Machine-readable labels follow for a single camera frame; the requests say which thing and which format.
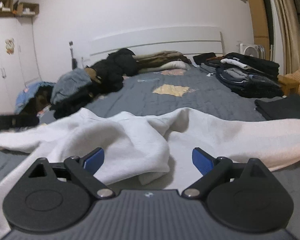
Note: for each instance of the dark brown fleece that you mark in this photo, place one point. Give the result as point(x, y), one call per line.
point(38, 102)

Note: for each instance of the large black folded garment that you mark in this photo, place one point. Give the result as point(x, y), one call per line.
point(285, 107)

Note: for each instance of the pile of dark clothes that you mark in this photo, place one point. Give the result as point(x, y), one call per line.
point(117, 65)

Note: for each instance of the grey fleece garment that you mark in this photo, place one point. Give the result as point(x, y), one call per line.
point(70, 85)

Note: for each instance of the white fan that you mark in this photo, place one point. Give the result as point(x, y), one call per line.
point(251, 51)

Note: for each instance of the white wardrobe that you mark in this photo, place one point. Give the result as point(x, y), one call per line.
point(12, 62)

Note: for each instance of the cartoon animal sticker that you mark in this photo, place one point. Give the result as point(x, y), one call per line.
point(10, 46)

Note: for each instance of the small black folded garment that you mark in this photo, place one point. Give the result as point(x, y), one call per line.
point(203, 58)

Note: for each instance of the brown garment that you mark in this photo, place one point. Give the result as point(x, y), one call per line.
point(92, 73)

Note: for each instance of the stack of folded clothes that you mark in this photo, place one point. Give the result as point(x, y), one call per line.
point(250, 80)

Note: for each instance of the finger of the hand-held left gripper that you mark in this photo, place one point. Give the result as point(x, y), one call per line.
point(12, 123)

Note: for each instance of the white headboard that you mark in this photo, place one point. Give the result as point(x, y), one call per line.
point(152, 40)

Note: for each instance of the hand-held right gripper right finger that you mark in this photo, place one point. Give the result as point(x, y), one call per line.
point(202, 161)

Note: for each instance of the small cardboard box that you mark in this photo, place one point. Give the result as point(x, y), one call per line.
point(27, 8)

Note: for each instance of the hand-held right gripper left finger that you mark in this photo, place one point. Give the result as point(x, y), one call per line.
point(95, 160)

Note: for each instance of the white pillow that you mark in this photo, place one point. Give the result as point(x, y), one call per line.
point(175, 65)

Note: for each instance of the grey printed quilt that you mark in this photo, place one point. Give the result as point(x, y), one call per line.
point(202, 102)

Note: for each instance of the black hair brush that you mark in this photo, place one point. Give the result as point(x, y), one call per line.
point(74, 63)

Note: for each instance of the black garment pile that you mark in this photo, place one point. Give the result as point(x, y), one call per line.
point(70, 107)

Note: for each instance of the light grey hoodie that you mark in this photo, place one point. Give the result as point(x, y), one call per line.
point(140, 142)

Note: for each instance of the beige curtain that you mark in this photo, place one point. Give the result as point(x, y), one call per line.
point(285, 25)

